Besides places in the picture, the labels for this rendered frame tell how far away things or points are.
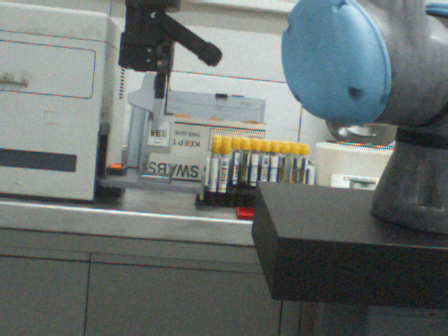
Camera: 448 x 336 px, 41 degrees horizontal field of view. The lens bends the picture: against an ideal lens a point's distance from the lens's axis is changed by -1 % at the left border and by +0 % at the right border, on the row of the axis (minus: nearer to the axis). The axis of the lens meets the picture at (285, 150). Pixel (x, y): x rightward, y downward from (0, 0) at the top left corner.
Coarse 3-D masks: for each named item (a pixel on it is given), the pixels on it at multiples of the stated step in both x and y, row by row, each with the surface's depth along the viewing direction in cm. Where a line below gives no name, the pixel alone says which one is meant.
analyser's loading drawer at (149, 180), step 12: (144, 168) 99; (108, 180) 95; (120, 180) 95; (132, 180) 97; (144, 180) 96; (156, 180) 96; (168, 180) 96; (204, 180) 97; (180, 192) 97; (192, 192) 97
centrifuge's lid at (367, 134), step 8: (328, 120) 156; (328, 128) 152; (336, 128) 157; (344, 128) 157; (352, 128) 158; (360, 128) 158; (368, 128) 158; (376, 128) 158; (384, 128) 157; (392, 128) 156; (336, 136) 155; (344, 136) 156; (352, 136) 157; (360, 136) 157; (368, 136) 157; (376, 136) 157; (384, 136) 156; (392, 136) 155; (384, 144) 155
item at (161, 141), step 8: (152, 120) 96; (168, 120) 96; (160, 128) 96; (168, 128) 96; (152, 136) 96; (160, 136) 96; (168, 136) 96; (152, 144) 96; (160, 144) 96; (168, 144) 96; (152, 152) 96; (160, 152) 96; (168, 152) 96
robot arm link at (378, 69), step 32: (320, 0) 53; (352, 0) 51; (384, 0) 52; (416, 0) 54; (288, 32) 57; (320, 32) 53; (352, 32) 50; (384, 32) 52; (416, 32) 54; (288, 64) 57; (320, 64) 54; (352, 64) 50; (384, 64) 51; (416, 64) 54; (320, 96) 54; (352, 96) 52; (384, 96) 53; (416, 96) 55
